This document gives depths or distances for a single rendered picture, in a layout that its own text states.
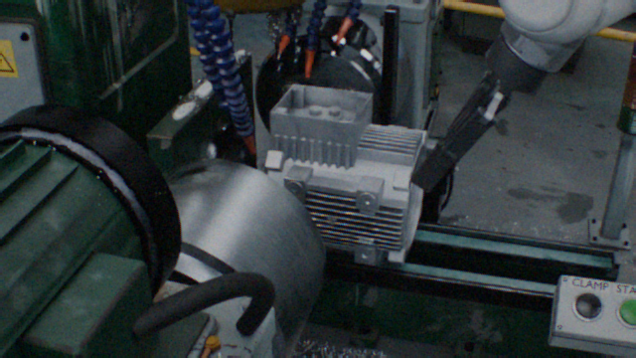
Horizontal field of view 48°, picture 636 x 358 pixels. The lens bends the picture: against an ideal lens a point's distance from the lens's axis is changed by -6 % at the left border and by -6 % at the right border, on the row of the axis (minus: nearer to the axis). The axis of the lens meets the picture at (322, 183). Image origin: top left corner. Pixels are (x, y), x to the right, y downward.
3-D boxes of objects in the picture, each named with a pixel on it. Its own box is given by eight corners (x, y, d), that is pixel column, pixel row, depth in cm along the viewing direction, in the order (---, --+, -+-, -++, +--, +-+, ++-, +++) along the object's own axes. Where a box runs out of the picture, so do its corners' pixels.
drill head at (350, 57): (239, 180, 132) (232, 46, 119) (307, 87, 166) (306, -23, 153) (381, 201, 126) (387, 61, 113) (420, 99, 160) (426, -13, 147)
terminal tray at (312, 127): (270, 159, 107) (268, 113, 103) (294, 125, 115) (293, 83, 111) (353, 172, 104) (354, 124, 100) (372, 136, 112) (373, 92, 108)
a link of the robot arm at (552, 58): (522, 3, 80) (492, 43, 84) (587, 50, 81) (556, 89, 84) (525, -19, 88) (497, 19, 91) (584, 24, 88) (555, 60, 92)
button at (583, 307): (571, 320, 81) (574, 314, 79) (574, 295, 82) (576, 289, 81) (598, 324, 80) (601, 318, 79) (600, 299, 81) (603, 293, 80)
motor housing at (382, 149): (264, 264, 111) (258, 150, 101) (304, 197, 127) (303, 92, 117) (397, 288, 106) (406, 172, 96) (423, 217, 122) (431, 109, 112)
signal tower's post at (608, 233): (588, 245, 135) (634, 30, 113) (587, 221, 141) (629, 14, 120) (630, 251, 133) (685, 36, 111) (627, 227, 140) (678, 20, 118)
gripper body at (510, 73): (503, 21, 91) (462, 76, 96) (499, 45, 84) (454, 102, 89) (552, 56, 91) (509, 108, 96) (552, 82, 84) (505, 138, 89)
